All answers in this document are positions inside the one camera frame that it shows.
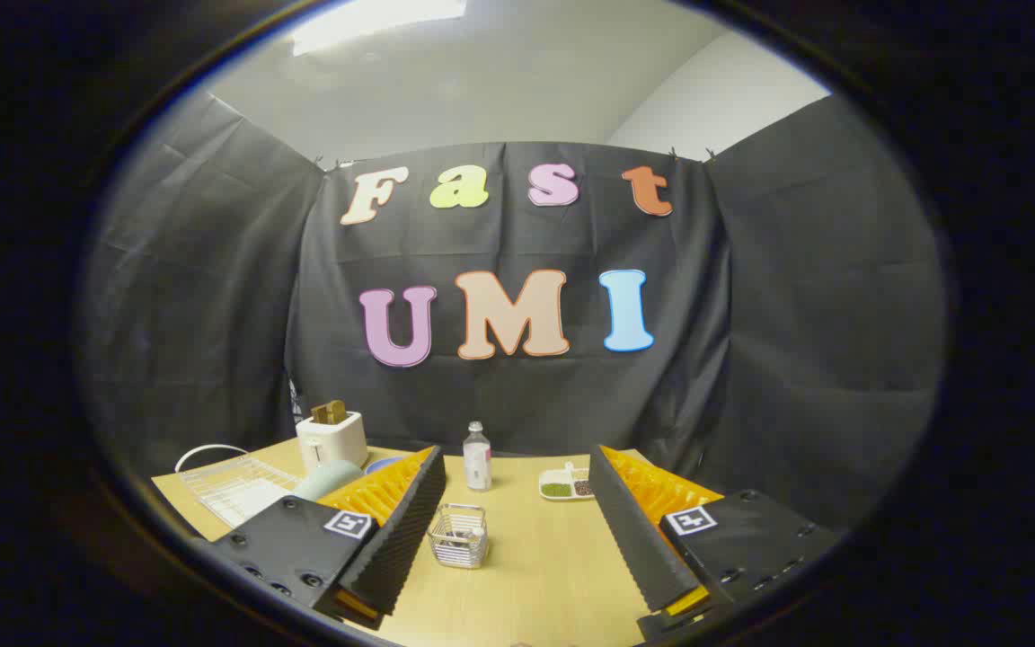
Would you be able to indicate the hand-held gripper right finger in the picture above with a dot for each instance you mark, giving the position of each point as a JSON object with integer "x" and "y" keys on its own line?
{"x": 634, "y": 530}

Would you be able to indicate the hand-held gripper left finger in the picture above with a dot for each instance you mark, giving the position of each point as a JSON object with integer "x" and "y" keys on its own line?
{"x": 401, "y": 530}

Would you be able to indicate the pale green plate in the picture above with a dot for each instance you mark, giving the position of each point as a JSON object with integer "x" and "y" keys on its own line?
{"x": 329, "y": 479}

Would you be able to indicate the blue dish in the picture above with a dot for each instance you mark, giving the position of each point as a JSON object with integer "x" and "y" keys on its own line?
{"x": 382, "y": 465}

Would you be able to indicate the white divided dish with beans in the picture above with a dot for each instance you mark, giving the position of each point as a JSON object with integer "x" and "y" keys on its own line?
{"x": 561, "y": 489}

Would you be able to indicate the clear bottle with pink label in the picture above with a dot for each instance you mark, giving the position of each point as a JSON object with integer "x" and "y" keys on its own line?
{"x": 477, "y": 463}

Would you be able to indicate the white toaster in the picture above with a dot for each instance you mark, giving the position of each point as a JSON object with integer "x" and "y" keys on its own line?
{"x": 338, "y": 443}

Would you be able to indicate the brown bread slice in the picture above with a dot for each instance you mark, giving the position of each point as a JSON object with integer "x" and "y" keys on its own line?
{"x": 330, "y": 412}

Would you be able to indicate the black backdrop cloth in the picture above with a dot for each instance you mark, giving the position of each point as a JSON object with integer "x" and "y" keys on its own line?
{"x": 517, "y": 377}

